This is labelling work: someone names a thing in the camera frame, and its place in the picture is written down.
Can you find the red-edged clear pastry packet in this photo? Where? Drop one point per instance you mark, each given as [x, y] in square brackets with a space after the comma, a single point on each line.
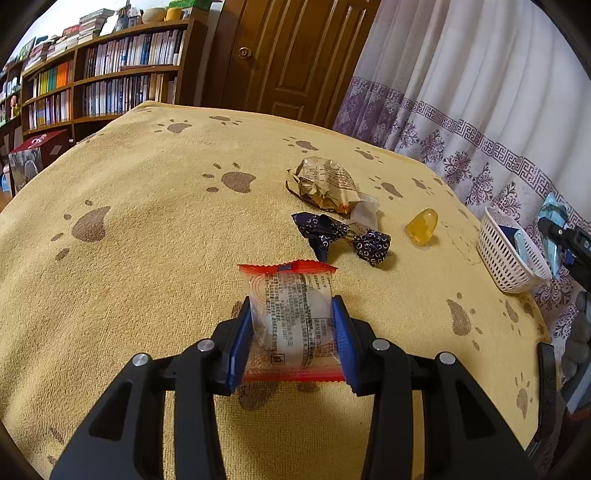
[291, 314]

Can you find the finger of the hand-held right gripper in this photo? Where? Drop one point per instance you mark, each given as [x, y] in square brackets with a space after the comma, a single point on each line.
[551, 228]

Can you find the long blue snack packet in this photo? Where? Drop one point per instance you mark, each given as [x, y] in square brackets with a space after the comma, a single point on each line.
[510, 233]

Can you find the beige bowl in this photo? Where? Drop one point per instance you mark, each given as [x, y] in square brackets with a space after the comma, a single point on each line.
[153, 16]

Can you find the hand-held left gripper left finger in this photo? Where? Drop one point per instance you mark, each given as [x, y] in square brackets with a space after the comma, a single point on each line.
[240, 350]

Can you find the yellow jelly cup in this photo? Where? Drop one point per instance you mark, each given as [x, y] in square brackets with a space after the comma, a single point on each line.
[421, 228]

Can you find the gold foil snack packet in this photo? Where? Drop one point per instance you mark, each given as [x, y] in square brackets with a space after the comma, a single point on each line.
[323, 180]

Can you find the stack of books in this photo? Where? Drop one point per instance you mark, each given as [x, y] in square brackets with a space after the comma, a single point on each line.
[94, 23]

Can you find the rows of shelved books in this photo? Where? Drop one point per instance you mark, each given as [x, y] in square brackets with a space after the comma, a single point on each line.
[124, 50]

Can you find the light blue snack packet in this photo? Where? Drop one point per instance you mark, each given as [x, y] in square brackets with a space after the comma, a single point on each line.
[554, 207]

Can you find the yellow paw-print blanket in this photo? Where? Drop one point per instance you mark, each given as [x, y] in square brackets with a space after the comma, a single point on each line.
[161, 230]

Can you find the dark blue patterned candy wrapper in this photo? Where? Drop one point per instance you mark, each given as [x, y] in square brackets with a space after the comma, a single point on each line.
[323, 230]

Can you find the wooden bookshelf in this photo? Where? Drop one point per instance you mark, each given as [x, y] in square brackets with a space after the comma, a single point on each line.
[194, 46]

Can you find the green box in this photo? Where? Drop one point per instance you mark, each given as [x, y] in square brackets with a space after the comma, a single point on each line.
[180, 3]

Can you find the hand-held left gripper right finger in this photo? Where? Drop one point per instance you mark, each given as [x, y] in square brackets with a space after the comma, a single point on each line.
[344, 350]

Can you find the brown wooden door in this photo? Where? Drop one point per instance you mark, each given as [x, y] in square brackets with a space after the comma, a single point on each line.
[295, 60]

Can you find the white purple patterned curtain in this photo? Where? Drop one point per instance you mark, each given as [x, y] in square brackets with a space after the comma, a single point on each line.
[461, 92]

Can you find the brass door knob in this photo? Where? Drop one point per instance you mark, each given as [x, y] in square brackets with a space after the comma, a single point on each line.
[244, 52]

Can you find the white plastic basket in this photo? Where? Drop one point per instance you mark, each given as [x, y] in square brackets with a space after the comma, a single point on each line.
[498, 263]

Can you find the white translucent snack wrapper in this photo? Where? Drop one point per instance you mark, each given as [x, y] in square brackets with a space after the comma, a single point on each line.
[364, 210]

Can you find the red box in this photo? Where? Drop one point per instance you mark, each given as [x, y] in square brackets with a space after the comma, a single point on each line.
[41, 143]

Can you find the small decorative figurine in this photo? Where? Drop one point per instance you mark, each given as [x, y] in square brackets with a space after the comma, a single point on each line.
[127, 18]

